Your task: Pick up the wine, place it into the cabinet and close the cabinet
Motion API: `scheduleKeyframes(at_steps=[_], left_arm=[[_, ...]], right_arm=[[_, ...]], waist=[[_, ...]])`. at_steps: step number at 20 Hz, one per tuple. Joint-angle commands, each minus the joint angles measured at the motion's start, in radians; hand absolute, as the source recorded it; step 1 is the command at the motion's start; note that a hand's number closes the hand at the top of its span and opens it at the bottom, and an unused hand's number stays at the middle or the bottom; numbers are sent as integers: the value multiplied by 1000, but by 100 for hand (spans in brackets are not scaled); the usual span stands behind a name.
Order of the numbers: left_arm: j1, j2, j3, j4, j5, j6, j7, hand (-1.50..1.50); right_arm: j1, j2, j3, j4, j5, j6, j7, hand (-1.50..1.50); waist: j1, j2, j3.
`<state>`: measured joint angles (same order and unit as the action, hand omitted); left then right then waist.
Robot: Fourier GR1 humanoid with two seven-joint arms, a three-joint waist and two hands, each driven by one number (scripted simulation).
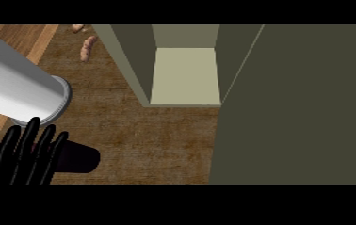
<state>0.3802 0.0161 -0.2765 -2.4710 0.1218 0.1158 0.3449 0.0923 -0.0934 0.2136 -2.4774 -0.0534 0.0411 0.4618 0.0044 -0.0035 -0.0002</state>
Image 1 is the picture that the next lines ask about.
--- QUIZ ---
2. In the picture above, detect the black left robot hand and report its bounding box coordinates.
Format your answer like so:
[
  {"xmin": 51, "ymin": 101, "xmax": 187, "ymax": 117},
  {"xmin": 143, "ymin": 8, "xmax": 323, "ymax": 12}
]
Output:
[{"xmin": 0, "ymin": 116, "xmax": 70, "ymax": 185}]

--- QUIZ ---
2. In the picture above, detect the dark wine bottle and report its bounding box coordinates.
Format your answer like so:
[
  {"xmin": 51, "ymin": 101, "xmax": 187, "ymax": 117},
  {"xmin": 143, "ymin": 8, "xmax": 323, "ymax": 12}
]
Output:
[{"xmin": 55, "ymin": 139, "xmax": 103, "ymax": 174}]

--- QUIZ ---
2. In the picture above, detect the olive open cabinet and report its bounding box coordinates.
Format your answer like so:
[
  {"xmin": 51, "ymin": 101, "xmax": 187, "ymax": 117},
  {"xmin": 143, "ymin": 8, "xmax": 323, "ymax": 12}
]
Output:
[{"xmin": 91, "ymin": 24, "xmax": 267, "ymax": 108}]

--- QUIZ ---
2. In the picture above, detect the dark grey cabinet door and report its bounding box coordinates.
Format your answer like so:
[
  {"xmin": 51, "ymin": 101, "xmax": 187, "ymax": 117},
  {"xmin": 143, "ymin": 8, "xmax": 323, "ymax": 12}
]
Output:
[{"xmin": 208, "ymin": 24, "xmax": 356, "ymax": 185}]

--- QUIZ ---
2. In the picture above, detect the small pink sweet potato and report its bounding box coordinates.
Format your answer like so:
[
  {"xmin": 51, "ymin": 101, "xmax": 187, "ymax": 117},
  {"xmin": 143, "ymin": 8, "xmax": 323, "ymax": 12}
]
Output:
[{"xmin": 70, "ymin": 24, "xmax": 86, "ymax": 34}]

